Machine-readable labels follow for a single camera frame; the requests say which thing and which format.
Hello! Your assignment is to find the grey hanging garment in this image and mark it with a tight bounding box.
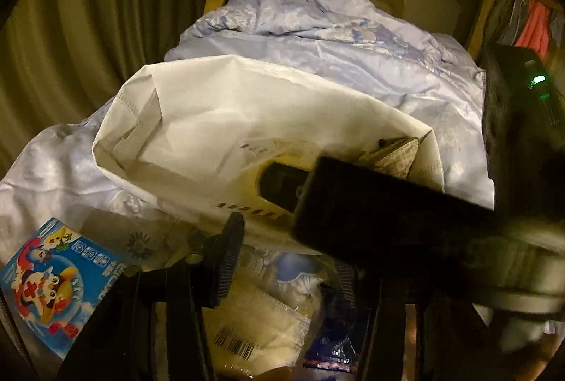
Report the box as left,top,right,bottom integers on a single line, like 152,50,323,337
488,0,528,46

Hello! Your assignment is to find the green curtain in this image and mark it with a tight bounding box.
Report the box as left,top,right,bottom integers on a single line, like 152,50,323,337
0,0,234,170

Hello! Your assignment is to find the blue cartoon plaster box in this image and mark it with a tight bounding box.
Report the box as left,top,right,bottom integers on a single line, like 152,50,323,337
0,217,131,361

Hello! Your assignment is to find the white paper bag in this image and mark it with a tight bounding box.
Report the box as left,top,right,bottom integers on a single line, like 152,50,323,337
92,53,446,251

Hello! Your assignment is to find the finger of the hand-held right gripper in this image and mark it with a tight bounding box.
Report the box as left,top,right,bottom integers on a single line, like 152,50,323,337
292,155,504,276

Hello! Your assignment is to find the pink hanging garment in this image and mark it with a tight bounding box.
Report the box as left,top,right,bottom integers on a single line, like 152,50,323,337
514,0,552,50

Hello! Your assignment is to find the light blue floral blanket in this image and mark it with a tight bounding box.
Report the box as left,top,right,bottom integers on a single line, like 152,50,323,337
0,0,497,381

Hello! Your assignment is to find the clear bag with yellow sponge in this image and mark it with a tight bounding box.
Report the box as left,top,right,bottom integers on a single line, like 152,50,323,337
201,270,321,379

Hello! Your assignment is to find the plaid cloth pouch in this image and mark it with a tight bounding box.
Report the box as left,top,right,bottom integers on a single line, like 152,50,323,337
357,136,424,179

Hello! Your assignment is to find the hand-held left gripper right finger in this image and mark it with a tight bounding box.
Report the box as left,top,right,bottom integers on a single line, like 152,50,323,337
335,260,504,381

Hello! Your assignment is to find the blue snack packet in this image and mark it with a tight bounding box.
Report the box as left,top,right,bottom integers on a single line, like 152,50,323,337
302,284,378,375

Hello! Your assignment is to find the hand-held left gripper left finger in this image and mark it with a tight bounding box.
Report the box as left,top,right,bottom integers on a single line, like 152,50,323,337
57,212,246,381

